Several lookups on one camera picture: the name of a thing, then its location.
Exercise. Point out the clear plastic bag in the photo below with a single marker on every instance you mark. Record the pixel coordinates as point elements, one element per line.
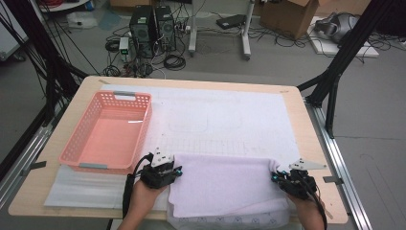
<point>81,19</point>

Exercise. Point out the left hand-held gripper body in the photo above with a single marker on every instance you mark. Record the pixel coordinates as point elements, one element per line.
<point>158,177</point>

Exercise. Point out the white grid mat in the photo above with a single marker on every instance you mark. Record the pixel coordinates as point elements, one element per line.
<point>223,121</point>

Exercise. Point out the flat black device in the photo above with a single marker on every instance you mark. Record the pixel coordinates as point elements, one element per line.
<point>231,21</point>

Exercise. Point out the person's right hand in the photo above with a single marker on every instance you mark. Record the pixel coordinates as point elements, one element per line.
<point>308,209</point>

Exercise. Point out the round white table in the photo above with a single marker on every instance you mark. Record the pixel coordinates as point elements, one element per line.
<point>63,5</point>

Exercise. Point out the aluminium rail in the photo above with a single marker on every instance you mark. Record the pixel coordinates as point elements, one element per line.
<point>28,150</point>
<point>335,153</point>

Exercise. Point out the large black computer tower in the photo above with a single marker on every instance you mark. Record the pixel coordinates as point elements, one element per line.
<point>142,32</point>

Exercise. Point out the white foam board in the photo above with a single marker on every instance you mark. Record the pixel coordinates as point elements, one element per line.
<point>332,49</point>

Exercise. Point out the open cardboard box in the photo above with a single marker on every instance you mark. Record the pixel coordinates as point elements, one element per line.
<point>287,17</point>

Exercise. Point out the silver grey device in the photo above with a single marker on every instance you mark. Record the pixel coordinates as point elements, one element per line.
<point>338,27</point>

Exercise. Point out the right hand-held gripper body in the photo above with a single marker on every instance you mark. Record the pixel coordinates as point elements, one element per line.
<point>300,185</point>

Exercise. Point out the pink plastic basket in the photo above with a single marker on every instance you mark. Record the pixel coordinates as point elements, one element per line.
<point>111,140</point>

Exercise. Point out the person's left hand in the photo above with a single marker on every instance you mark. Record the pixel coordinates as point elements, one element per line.
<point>143,199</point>

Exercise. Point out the slim black computer tower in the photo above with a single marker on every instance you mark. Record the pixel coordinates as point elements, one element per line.
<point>166,28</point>

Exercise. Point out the white stand leg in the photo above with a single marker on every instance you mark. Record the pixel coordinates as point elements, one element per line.
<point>246,35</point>
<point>192,32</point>

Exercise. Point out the white cabinet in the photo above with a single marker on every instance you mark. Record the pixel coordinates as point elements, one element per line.
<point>9,41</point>

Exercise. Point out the grey metal bracket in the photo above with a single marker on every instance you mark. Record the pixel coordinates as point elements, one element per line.
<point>333,179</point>
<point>36,165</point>

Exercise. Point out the lavender printed towel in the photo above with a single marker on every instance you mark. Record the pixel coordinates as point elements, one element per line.
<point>223,185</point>

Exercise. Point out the black metal frame strut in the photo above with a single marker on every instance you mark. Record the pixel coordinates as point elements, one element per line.
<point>38,41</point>
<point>348,48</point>

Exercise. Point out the small white box green light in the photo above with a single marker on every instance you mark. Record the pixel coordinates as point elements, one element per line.
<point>124,44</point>

